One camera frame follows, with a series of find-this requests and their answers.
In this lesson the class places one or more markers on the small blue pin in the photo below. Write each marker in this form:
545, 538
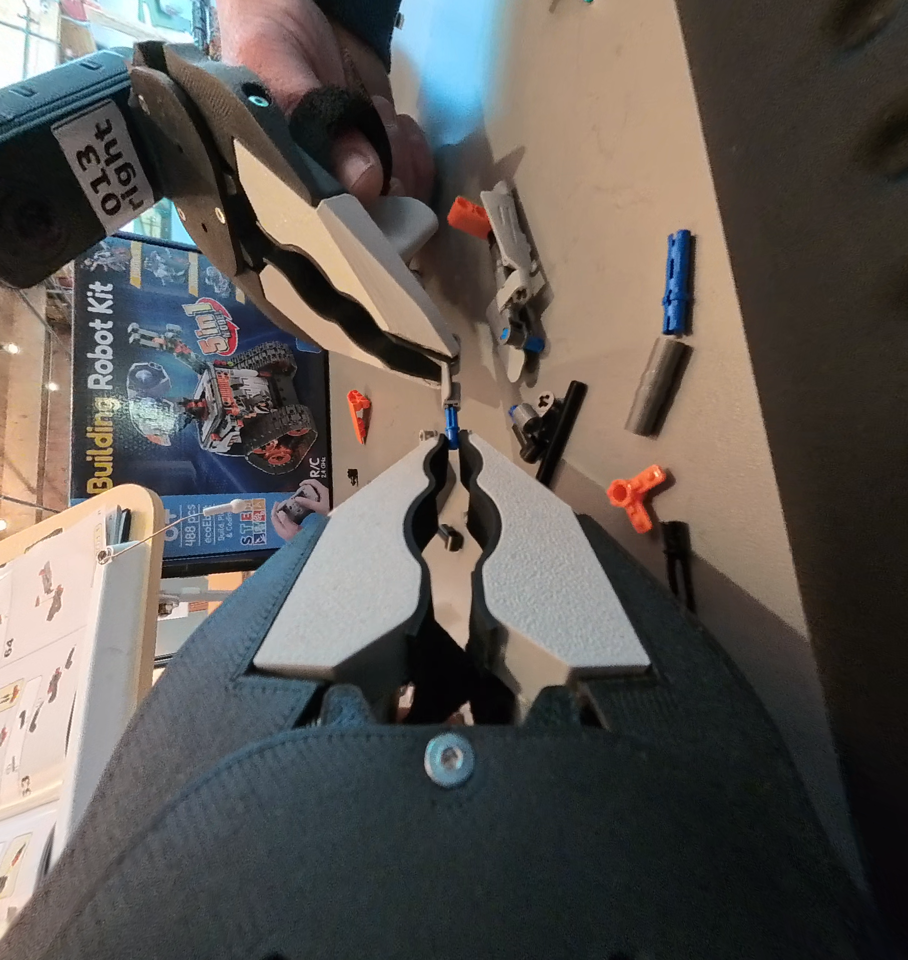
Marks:
451, 429

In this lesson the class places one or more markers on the black dimpled foam pad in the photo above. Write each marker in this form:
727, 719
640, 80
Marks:
836, 300

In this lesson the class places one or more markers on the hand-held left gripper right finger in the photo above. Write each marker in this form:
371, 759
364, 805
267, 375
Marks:
559, 600

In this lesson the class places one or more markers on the light grey thin toy piece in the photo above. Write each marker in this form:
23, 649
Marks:
521, 367

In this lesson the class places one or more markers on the person's right forearm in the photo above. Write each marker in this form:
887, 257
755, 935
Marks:
364, 30

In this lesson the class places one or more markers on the grey actuator with orange cap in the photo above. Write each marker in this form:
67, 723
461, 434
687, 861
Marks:
510, 225

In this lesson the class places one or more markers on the toy instruction booklet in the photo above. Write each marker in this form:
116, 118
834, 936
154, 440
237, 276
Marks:
19, 675

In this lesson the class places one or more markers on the person's right hand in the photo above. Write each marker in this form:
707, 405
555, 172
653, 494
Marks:
274, 45

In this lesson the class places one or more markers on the long black axle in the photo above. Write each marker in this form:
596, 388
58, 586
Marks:
562, 427

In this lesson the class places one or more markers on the white book stand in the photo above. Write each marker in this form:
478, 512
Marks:
116, 675

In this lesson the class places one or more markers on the blue pin with grey sleeve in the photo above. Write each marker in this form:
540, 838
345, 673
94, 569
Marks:
656, 390

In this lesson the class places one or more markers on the orange curved panel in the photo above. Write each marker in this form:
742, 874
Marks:
360, 412

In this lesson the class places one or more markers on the blue toy kit box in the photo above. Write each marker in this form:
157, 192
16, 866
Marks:
199, 337

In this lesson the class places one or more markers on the small dark grey pin connector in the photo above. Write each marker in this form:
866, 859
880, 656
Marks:
451, 390
448, 537

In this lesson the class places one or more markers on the small orange connector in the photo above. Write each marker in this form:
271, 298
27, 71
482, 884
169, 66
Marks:
637, 495

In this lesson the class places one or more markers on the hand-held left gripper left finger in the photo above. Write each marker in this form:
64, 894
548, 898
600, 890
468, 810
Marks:
341, 600

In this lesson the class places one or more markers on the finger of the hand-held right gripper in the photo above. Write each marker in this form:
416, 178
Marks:
311, 319
371, 285

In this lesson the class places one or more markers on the long black pin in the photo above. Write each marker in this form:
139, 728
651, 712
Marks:
678, 555

